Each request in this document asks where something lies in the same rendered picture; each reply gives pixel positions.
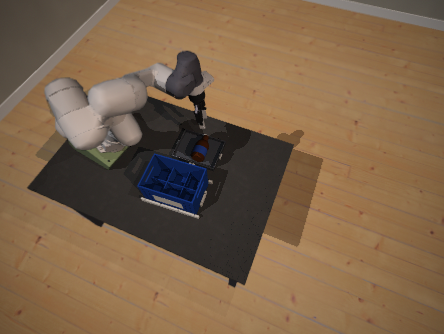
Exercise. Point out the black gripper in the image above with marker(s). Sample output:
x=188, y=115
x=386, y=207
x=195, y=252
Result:
x=200, y=109

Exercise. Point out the dark blue divided crate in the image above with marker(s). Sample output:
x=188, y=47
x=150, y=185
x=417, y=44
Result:
x=181, y=185

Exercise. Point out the brown glass bottle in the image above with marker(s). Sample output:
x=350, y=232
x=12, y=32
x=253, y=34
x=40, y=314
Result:
x=200, y=149

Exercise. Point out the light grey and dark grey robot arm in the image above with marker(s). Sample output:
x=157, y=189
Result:
x=83, y=122

